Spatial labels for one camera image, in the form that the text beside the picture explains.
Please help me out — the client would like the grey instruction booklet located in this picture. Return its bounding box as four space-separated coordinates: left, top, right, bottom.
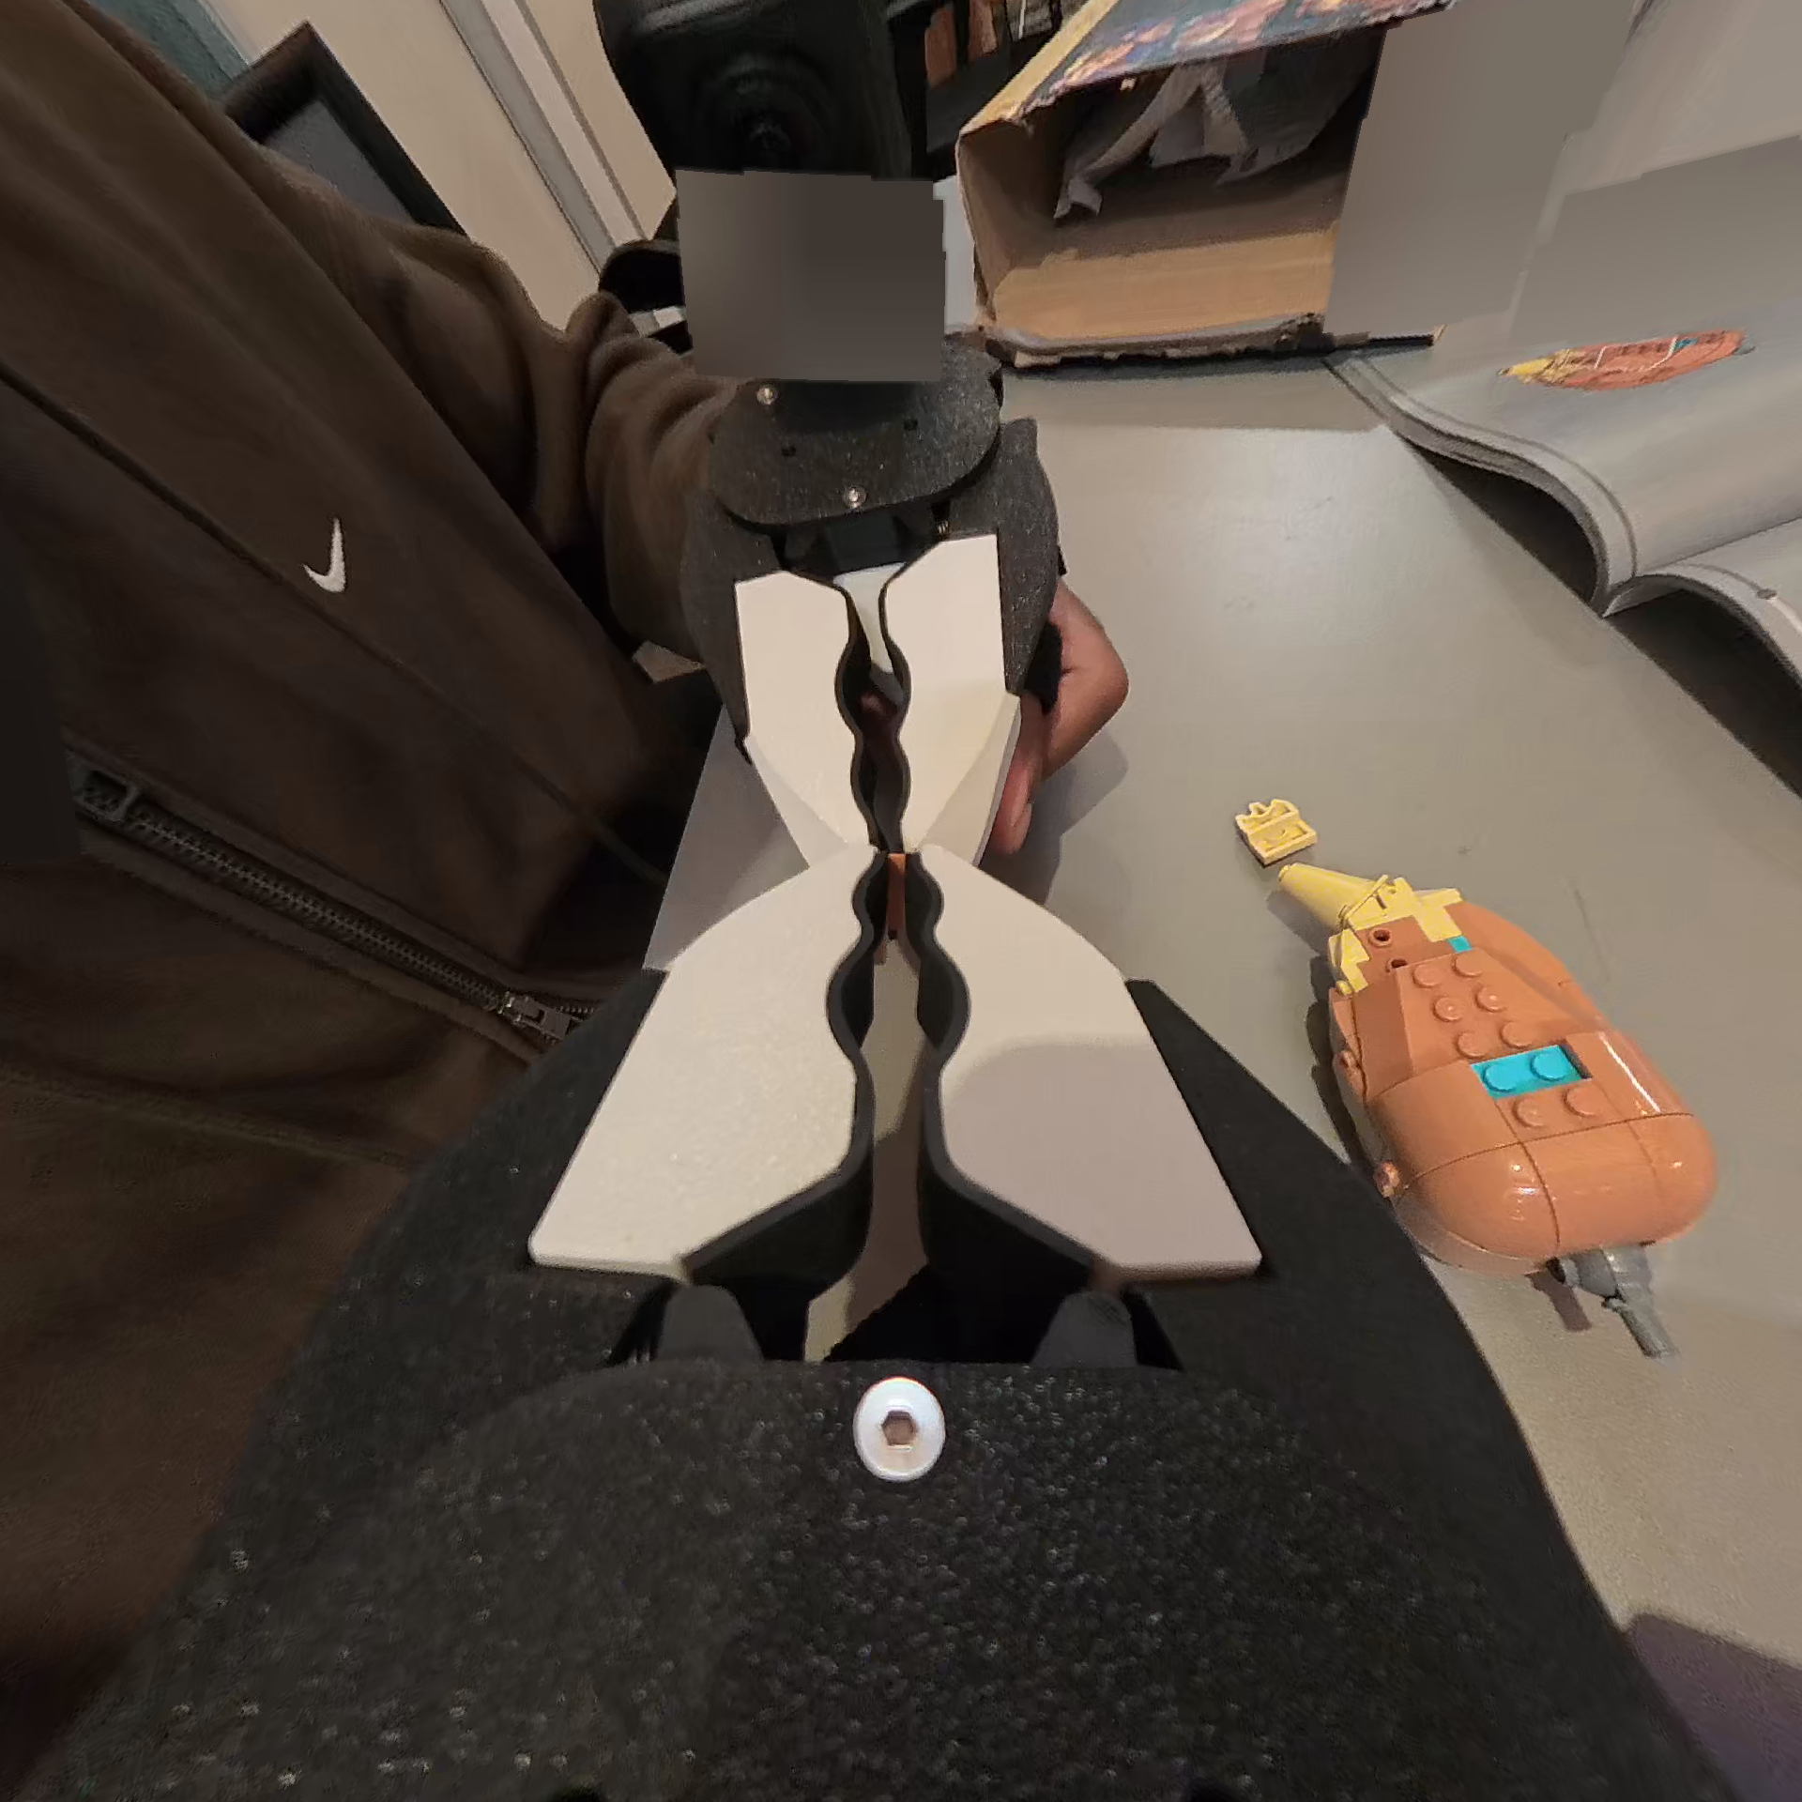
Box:
1330 323 1802 652

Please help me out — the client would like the person's left forearm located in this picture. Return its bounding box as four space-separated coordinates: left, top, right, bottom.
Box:
556 288 740 664

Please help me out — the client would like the brick set box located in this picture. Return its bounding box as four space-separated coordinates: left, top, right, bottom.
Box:
957 0 1454 372

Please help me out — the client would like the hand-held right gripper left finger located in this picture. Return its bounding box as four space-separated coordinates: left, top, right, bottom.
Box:
526 842 891 1290

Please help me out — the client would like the orange brick model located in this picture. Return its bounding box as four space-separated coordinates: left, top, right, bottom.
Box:
1279 863 1720 1360

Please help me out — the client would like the grey desk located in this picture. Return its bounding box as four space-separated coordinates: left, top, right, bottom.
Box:
639 133 1802 1776

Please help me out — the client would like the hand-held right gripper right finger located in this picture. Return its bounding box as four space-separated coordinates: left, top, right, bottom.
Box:
912 845 1265 1298

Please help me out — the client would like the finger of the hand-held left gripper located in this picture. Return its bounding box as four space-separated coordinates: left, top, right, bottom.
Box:
732 566 875 865
870 533 1024 868

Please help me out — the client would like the person's left hand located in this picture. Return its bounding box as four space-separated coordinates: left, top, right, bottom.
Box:
991 583 1133 856

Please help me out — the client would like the dark framed panel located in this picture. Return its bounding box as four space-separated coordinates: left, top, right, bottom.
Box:
223 21 469 239

